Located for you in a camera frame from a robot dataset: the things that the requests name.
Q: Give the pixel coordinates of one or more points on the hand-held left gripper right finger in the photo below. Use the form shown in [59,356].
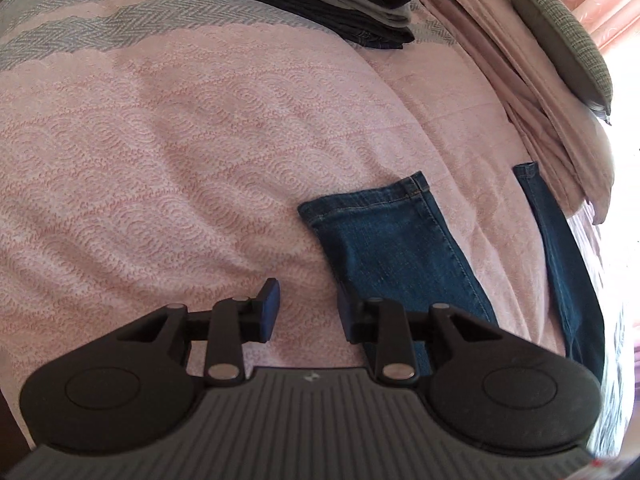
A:
[346,312]

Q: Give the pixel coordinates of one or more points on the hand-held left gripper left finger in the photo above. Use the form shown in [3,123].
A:
[269,307]

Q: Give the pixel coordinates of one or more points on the blue denim pants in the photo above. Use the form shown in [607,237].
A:
[395,240]

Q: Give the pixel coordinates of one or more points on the folded navy pants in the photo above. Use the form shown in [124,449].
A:
[320,15]

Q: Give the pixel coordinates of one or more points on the pink patterned bedspread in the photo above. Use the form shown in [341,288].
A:
[150,160]

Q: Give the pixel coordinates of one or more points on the folded pink quilt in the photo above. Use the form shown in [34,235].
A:
[505,65]

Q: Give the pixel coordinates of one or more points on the grey pillow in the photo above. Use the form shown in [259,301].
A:
[560,45]

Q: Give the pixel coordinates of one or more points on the pink curtain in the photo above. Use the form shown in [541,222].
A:
[600,5]

